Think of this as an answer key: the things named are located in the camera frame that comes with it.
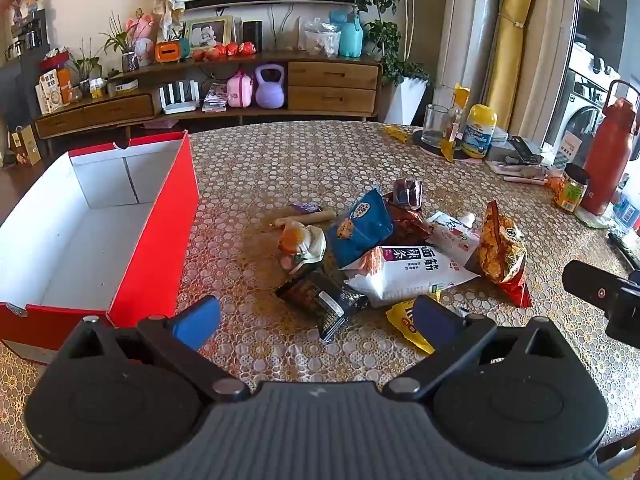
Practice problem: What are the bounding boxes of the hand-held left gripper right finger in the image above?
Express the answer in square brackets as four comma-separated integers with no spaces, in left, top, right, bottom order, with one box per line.
[382,295,583,402]

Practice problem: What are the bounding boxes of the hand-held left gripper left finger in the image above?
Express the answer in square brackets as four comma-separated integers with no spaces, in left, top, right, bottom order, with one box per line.
[52,296,251,403]

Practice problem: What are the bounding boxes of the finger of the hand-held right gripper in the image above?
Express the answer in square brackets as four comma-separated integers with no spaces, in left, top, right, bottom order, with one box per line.
[561,260,632,311]

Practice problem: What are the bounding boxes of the yellow snack packet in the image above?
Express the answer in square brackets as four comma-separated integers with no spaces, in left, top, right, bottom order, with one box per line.
[385,300,436,356]

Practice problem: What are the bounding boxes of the large white snack packet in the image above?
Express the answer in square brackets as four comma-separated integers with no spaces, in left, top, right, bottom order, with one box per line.
[342,245,481,308]

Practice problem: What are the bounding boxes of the white spout pouch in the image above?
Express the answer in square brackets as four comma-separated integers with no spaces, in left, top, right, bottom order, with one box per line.
[427,210,481,266]

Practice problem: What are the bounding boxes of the orange chip bag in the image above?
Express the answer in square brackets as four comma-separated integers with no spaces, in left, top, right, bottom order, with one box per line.
[465,200,533,308]

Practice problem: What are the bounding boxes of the red cardboard box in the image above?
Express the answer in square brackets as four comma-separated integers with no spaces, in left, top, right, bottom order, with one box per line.
[0,130,201,366]

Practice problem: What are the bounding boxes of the brown-red foil packet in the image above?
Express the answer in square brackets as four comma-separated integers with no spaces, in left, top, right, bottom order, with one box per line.
[385,202,433,248]

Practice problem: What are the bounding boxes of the black snack packet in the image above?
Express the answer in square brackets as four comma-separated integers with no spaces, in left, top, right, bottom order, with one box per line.
[275,270,371,345]

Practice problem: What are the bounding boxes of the blue snack bag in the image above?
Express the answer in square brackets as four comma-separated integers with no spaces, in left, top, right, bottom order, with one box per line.
[325,187,396,268]

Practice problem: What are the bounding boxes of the white orange snack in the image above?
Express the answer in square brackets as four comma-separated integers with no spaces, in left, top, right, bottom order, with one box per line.
[277,222,327,273]

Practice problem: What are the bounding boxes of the beige sausage stick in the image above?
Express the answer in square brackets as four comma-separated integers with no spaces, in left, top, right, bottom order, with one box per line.
[272,210,337,231]

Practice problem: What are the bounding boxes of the pale round coaster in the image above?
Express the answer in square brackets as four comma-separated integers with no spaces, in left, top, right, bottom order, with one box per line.
[575,205,616,230]

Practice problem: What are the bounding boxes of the clear water bottle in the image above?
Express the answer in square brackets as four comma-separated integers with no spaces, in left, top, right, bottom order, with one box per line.
[612,160,640,233]

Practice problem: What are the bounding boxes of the green-labelled glass jar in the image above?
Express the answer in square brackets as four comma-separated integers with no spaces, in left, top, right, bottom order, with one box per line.
[552,163,591,215]

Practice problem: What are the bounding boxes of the red thermos bottle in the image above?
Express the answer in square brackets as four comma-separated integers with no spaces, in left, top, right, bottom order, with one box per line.
[580,80,640,216]

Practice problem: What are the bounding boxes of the black wallet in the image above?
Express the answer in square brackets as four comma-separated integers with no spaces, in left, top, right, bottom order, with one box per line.
[507,136,543,158]

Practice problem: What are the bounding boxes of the grey box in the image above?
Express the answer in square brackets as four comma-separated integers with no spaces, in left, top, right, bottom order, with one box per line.
[485,135,543,163]

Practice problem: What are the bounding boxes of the white washing machine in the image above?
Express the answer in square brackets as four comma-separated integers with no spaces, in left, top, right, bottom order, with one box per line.
[545,45,616,161]

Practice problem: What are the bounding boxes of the dark round coaster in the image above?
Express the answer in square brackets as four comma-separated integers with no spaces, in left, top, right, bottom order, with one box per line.
[414,127,488,162]

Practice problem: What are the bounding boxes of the yellow-capped white bottle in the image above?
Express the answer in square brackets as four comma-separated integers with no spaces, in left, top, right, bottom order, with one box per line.
[460,105,498,160]

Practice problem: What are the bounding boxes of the clear drinking glass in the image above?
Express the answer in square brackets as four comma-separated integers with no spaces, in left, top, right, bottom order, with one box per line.
[421,104,458,148]

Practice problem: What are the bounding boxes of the white router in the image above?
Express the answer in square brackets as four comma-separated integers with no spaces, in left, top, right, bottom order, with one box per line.
[159,81,201,115]

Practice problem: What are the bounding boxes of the yellow sachet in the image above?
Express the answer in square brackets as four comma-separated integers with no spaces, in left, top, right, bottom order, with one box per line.
[440,84,471,163]

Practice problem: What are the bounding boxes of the white planter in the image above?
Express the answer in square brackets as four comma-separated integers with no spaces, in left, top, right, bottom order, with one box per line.
[385,77,428,126]

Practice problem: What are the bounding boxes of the stack of booklets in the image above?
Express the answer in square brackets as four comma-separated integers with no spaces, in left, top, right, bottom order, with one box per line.
[202,82,231,112]

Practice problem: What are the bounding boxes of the pink toy case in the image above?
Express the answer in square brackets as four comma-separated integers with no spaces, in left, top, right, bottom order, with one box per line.
[226,71,254,108]

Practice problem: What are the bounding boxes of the purple kettlebell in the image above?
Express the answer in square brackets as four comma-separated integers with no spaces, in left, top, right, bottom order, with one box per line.
[255,63,287,109]

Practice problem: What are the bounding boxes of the gold gift bag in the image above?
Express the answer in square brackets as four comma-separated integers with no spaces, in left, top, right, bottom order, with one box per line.
[9,125,43,167]

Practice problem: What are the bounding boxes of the yellow curtain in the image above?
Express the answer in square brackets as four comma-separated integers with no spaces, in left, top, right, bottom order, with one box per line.
[487,0,551,121]

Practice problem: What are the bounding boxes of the wooden TV cabinet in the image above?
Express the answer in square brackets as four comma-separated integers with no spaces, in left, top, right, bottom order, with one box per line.
[34,50,383,141]

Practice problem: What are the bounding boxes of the potted orchid plant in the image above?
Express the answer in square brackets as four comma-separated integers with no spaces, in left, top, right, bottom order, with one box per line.
[100,10,141,73]

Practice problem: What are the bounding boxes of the white standing air conditioner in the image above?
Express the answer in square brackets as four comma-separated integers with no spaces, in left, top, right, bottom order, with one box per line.
[440,0,506,126]

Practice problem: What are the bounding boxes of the orange box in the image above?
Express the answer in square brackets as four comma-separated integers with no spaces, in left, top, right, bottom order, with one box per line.
[56,67,73,105]

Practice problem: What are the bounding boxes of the white snack box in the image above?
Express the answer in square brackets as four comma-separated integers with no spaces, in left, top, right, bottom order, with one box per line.
[35,71,63,115]

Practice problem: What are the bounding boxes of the small potted plant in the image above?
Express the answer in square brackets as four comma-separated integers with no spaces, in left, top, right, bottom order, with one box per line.
[67,40,103,96]

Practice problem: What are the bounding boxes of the black cabinet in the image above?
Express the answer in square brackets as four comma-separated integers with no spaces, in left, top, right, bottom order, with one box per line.
[0,52,51,131]

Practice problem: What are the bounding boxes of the green indoor tree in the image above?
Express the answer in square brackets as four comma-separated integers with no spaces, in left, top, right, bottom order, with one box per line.
[350,0,431,86]

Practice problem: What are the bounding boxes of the red basket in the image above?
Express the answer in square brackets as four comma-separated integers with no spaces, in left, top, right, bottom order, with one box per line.
[40,47,70,72]

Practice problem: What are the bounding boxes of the clear plastic bag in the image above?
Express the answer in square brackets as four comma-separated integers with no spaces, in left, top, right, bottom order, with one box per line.
[300,17,342,57]

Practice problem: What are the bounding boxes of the black coffee machine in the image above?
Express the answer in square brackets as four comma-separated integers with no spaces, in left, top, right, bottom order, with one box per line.
[10,9,48,53]

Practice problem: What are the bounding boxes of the photo frame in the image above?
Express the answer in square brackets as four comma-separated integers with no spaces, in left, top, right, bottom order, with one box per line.
[184,16,235,53]

